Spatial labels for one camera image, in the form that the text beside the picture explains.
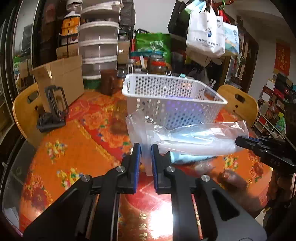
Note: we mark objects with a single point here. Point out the red floral tablecloth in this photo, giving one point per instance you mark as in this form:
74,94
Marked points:
92,143

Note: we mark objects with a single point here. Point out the red-lidded glass jar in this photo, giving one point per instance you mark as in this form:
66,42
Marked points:
157,67

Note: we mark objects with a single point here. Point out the white shelf with goods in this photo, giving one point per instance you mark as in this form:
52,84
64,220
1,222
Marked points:
275,99

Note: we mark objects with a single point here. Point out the black phone stand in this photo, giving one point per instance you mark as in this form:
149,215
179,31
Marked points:
56,118

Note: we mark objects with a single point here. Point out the white hanging tote bag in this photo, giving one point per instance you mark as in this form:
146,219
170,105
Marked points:
206,32

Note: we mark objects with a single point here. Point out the dark red cup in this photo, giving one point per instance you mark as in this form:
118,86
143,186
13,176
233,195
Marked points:
108,81

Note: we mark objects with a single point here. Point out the white perforated plastic basket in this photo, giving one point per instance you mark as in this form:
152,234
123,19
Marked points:
170,101

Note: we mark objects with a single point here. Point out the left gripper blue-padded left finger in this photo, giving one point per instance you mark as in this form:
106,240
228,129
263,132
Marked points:
133,168

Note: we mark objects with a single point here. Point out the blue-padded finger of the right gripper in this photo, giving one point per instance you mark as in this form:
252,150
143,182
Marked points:
256,138
245,143

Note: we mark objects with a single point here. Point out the cardboard box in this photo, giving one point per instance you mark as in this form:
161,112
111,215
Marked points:
66,73

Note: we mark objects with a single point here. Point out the light blue hanging bag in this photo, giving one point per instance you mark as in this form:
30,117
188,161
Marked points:
232,46

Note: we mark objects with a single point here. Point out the stacked white plastic drawers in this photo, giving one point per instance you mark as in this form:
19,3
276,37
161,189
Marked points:
98,37

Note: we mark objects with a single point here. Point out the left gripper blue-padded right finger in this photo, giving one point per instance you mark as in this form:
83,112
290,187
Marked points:
162,184

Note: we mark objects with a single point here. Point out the green shopping bag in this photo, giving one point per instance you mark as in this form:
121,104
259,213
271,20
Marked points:
155,42

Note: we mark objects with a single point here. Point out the wooden chair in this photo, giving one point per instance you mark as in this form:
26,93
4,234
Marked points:
239,103
27,108

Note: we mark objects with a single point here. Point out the right wooden chair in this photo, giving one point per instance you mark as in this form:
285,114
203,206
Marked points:
239,103

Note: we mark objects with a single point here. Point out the red wall banner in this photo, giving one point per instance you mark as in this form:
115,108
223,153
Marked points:
282,58

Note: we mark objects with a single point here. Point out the left wooden chair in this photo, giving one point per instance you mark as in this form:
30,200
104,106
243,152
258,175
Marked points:
27,108

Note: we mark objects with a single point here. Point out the blue masks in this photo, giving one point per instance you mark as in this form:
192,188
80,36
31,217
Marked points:
209,140

